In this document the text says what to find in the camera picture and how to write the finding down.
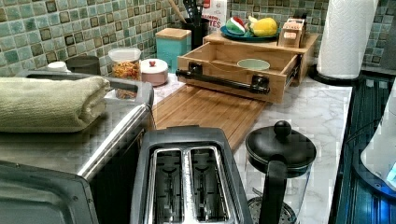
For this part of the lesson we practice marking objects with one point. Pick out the wooden drawer with black handle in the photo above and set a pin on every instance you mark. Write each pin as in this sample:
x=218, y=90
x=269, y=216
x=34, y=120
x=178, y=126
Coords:
x=212, y=67

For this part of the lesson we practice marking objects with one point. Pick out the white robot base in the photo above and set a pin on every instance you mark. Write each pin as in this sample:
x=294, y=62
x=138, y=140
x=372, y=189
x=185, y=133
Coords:
x=374, y=162

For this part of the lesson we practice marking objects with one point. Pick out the wooden drawer cabinet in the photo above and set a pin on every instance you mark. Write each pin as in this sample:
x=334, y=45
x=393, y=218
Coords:
x=269, y=50

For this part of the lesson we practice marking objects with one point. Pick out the bamboo cutting board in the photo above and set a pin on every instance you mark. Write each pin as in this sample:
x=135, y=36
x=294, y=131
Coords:
x=191, y=105

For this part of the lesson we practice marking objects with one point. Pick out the pink ceramic lidded jar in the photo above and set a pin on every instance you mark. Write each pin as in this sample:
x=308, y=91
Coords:
x=154, y=71

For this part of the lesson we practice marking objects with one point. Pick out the black silver two-slot toaster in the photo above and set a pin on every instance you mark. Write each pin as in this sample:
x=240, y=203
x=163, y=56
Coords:
x=187, y=175

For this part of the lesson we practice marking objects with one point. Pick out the light green bowl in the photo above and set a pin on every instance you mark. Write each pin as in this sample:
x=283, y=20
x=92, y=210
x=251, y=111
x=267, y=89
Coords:
x=254, y=64

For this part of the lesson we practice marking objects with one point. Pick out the teal canister with wooden lid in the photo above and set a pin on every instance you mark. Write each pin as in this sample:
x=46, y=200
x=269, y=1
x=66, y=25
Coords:
x=171, y=43

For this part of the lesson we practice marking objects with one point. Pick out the black utensil holder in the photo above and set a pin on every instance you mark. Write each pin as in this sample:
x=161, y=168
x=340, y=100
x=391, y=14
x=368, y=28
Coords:
x=197, y=32

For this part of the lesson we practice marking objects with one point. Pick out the blue plate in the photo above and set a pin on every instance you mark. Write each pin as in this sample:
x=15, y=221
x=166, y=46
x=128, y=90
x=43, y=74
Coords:
x=246, y=36

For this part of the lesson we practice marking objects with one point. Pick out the clear jar of colourful pasta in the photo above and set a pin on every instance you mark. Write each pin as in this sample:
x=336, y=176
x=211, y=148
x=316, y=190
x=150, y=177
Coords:
x=126, y=63

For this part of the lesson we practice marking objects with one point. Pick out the black french press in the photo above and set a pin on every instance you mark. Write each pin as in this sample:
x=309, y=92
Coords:
x=285, y=157

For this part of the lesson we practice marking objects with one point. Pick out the plush watermelon slice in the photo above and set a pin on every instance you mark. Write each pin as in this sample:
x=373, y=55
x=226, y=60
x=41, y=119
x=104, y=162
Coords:
x=235, y=26

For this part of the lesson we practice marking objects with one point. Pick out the wooden spoon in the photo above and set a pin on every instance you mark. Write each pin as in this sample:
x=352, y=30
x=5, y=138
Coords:
x=177, y=11

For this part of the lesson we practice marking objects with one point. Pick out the white red food box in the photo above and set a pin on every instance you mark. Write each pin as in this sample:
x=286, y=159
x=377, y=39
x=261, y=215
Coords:
x=215, y=11

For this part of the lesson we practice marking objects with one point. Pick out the black kitchen utensils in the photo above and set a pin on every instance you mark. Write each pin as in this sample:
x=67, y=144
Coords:
x=194, y=9

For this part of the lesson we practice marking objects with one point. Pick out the plush peeled banana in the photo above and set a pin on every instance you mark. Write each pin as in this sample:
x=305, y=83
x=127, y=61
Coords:
x=252, y=19

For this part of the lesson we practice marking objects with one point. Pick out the dark grey cup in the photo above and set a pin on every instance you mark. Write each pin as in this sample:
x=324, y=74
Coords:
x=86, y=64

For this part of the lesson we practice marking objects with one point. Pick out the wooden tea bag holder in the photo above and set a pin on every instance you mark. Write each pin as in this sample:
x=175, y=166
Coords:
x=292, y=33

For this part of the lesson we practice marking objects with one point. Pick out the silver toaster oven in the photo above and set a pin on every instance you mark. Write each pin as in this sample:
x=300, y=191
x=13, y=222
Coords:
x=85, y=177

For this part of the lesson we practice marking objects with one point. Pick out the white-capped yellow bottle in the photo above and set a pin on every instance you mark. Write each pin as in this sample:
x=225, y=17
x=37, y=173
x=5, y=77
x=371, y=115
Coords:
x=58, y=67

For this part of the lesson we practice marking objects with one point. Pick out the folded green towel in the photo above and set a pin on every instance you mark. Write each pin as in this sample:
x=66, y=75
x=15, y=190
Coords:
x=32, y=105

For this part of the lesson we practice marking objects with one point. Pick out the paper towel roll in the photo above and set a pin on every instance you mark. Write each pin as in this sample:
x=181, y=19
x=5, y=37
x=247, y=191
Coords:
x=345, y=36

